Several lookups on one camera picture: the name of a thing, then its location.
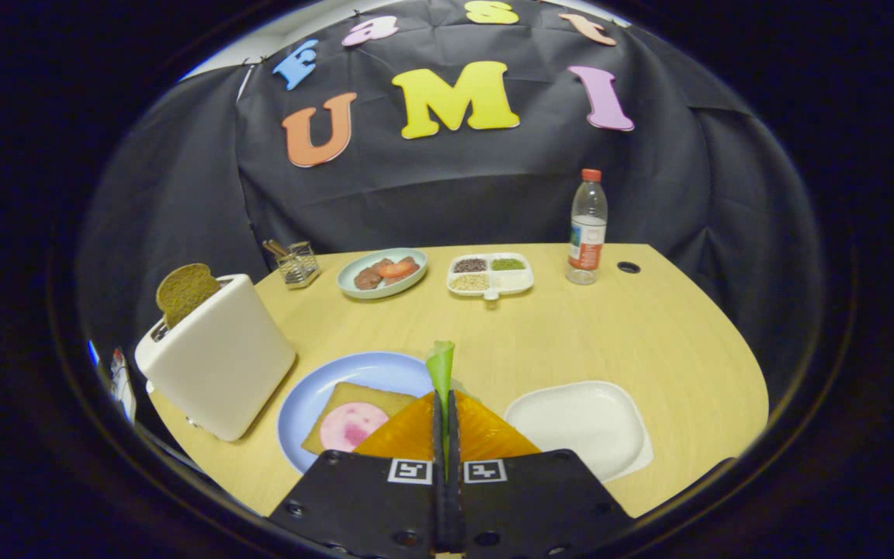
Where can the red tomato slice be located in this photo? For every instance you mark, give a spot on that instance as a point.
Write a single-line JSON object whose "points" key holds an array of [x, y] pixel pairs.
{"points": [[399, 269]]}

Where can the clear plastic water bottle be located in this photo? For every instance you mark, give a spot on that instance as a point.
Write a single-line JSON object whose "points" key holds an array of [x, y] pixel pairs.
{"points": [[588, 233]]}

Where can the square toast slice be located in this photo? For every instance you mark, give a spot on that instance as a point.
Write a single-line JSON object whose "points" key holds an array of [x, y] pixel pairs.
{"points": [[362, 394]]}

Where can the white divided dish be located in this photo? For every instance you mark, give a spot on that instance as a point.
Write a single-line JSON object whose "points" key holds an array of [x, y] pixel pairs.
{"points": [[513, 281]]}

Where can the white square plate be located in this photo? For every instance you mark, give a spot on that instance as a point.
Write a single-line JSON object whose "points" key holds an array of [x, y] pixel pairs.
{"points": [[579, 423]]}

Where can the black backdrop cloth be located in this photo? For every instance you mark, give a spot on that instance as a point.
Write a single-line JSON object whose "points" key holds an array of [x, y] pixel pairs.
{"points": [[455, 186]]}

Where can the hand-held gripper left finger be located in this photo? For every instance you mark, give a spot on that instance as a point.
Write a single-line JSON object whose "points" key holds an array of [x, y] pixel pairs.
{"points": [[362, 512]]}

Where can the pile of green beans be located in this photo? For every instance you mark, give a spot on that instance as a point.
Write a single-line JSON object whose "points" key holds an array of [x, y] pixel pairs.
{"points": [[508, 264]]}

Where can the brown wooden chopsticks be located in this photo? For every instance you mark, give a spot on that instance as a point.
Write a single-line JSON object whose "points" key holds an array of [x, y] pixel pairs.
{"points": [[275, 248]]}

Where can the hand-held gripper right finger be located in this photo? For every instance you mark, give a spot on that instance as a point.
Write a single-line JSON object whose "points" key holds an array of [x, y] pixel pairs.
{"points": [[540, 512]]}

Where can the pile of dark beans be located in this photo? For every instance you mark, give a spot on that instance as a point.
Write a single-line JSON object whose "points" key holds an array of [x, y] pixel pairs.
{"points": [[470, 265]]}

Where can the white toaster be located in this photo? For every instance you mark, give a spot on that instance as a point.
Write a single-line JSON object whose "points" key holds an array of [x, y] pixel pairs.
{"points": [[218, 365]]}

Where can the pink ham slice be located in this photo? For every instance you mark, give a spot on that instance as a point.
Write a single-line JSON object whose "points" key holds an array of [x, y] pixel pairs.
{"points": [[350, 427]]}

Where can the brown meat slice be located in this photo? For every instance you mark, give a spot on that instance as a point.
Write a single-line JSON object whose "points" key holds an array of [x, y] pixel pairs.
{"points": [[408, 277], [367, 279]]}

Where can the pale green plate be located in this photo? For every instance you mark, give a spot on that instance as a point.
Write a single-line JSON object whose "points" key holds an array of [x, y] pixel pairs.
{"points": [[346, 289]]}

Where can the brown bread slice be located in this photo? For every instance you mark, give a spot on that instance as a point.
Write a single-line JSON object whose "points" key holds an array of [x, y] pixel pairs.
{"points": [[183, 293]]}

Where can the green lettuce leaf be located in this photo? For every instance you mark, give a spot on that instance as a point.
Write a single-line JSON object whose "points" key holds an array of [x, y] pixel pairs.
{"points": [[441, 365]]}

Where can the blue plate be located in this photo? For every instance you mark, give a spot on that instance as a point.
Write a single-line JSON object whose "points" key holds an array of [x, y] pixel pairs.
{"points": [[315, 388]]}

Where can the pile of beige beans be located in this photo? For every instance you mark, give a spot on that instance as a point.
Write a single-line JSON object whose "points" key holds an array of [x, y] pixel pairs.
{"points": [[469, 282]]}

